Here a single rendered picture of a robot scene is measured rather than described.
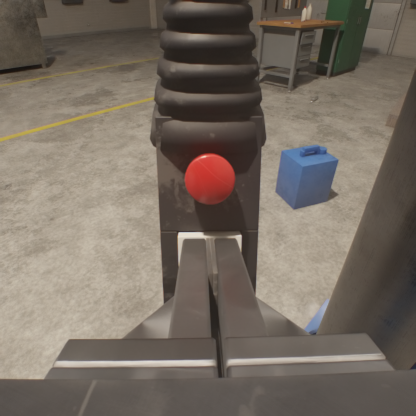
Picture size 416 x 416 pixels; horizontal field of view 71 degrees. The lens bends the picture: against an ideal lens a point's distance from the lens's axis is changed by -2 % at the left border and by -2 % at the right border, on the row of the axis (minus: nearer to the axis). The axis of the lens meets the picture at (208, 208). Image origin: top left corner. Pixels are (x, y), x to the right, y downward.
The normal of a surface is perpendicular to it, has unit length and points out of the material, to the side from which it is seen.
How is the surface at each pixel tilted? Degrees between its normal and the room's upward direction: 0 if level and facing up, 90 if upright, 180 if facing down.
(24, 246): 0
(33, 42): 90
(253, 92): 26
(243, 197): 69
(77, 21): 90
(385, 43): 90
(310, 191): 90
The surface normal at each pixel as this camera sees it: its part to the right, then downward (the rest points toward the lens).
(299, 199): 0.36, 0.55
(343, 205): 0.00, -0.81
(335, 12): -0.69, 0.42
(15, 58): 0.66, 0.44
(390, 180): -1.00, 0.04
